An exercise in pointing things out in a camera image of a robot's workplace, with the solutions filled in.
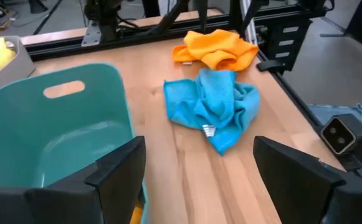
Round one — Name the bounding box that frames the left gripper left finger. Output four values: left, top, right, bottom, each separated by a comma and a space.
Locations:
26, 136, 146, 224

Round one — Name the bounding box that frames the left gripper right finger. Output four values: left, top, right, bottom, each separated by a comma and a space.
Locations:
253, 136, 362, 224

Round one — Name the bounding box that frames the blue microfiber towel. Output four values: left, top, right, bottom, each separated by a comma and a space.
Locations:
163, 68, 262, 156

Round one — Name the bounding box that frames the orange microfiber towel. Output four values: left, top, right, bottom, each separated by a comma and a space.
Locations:
129, 203, 144, 224
171, 29, 259, 72

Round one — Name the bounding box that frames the teal plastic basket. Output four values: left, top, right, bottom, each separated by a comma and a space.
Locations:
0, 63, 149, 224

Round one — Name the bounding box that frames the black box with white labels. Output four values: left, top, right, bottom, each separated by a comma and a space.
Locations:
257, 18, 312, 72

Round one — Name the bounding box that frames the beige plastic basket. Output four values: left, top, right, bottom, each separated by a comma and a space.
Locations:
0, 35, 36, 100

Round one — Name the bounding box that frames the grey metal mounting plate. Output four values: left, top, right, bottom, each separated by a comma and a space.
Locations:
81, 20, 102, 47

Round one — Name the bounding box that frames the black two-lens camera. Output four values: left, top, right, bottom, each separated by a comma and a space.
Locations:
320, 113, 362, 156

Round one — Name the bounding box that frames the black aluminium table frame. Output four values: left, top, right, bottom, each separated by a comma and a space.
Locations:
20, 0, 362, 194

